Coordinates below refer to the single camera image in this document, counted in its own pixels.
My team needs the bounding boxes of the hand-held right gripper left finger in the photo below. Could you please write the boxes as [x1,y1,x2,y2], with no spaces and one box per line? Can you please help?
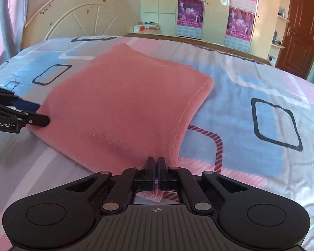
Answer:
[65,156,155,215]

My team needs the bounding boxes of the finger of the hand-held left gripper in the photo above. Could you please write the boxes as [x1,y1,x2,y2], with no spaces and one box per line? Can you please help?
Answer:
[0,102,51,127]
[0,85,41,113]

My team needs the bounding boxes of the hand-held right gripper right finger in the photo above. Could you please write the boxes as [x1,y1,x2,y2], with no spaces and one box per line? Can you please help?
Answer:
[158,157,248,215]

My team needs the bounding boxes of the pink shirt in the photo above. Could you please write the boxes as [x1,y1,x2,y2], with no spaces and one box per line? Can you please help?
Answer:
[26,42,215,203]

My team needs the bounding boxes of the pale purple curtain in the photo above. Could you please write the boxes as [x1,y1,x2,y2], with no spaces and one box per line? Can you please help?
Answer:
[0,0,32,71]

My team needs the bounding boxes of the patterned pastel bed blanket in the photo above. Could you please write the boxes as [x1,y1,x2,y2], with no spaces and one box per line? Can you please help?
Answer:
[0,35,314,251]

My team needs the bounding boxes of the cream arched headboard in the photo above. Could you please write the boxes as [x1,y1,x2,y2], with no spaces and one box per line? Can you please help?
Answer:
[22,0,139,50]

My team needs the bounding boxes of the white and orange box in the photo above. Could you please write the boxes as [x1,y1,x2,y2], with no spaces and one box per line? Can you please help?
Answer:
[133,23,161,32]

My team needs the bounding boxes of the cream wardrobe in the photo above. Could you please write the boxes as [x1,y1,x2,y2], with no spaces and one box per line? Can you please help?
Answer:
[140,0,283,55]

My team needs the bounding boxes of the cream corner shelf unit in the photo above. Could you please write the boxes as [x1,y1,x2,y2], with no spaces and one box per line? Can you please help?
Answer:
[268,0,295,66]

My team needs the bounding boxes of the brown wooden door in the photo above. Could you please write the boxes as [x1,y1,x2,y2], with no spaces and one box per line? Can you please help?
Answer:
[275,0,314,82]

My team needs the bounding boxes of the wooden bed frame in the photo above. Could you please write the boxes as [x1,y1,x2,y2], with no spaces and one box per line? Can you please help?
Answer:
[123,33,271,64]

